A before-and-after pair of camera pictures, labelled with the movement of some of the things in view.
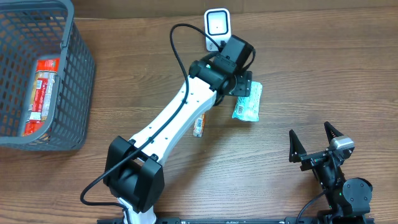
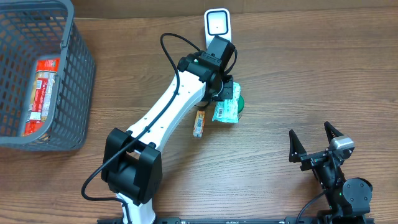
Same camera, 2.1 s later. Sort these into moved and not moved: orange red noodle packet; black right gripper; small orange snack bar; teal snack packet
Moved: teal snack packet
Not moved: black right gripper; orange red noodle packet; small orange snack bar
